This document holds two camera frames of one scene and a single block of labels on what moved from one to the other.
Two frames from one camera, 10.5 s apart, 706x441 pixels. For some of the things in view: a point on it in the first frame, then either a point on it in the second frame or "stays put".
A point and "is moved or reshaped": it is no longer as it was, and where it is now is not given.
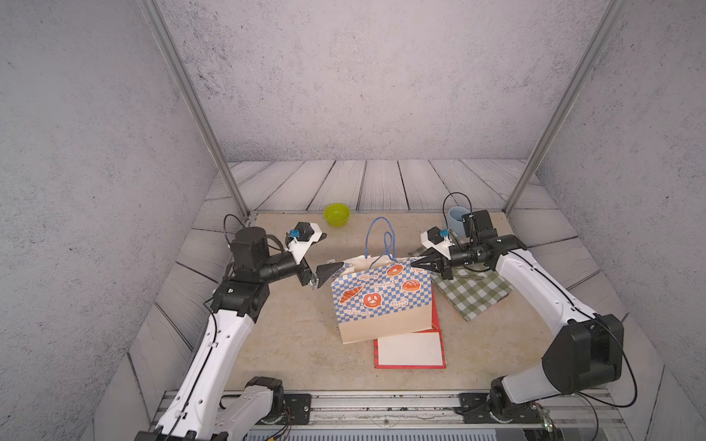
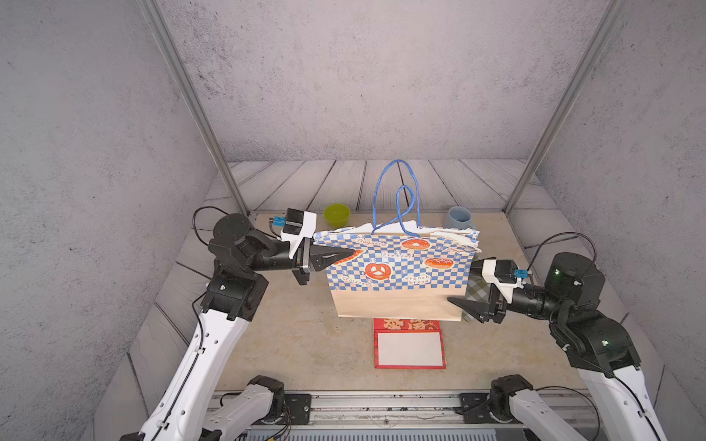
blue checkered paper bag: x=381 y=295 is moved or reshaped
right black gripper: x=440 y=264 -> x=483 y=311
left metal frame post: x=152 y=12 stays put
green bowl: x=336 y=214 stays put
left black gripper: x=323 y=273 -> x=312 y=254
